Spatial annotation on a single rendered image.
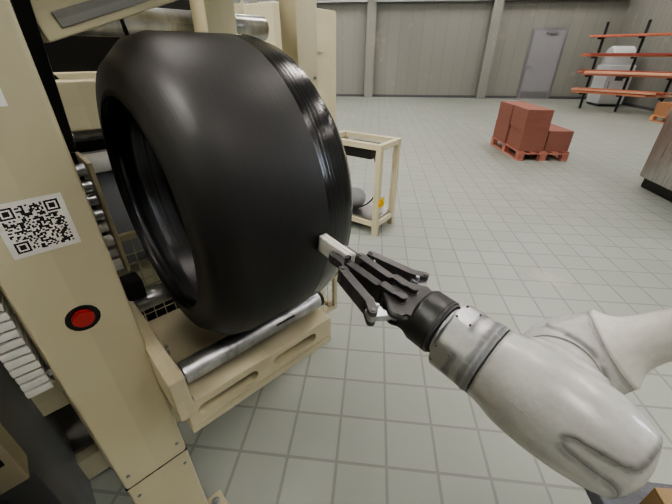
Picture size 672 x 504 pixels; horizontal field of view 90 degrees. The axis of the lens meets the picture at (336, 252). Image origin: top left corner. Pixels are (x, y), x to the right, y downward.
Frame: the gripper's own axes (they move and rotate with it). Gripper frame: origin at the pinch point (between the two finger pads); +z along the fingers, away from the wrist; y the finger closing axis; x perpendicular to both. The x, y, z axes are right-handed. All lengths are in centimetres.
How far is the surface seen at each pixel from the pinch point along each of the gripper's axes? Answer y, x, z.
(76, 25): 13, -23, 66
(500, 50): -1331, 46, 569
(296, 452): -10, 118, 18
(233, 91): 7.3, -20.7, 15.5
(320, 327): -7.1, 30.9, 8.6
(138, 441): 34, 44, 17
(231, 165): 12.0, -13.7, 8.9
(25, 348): 40.5, 13.7, 22.2
